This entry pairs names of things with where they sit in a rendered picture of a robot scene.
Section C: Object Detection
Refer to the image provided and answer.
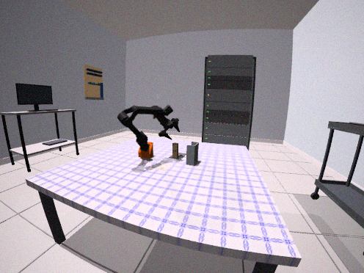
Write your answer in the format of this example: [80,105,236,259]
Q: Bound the grey open bin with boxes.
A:
[186,142,199,166]

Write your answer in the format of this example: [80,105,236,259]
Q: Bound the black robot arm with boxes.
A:
[117,105,176,152]

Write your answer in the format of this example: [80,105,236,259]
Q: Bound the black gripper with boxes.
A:
[159,118,180,140]

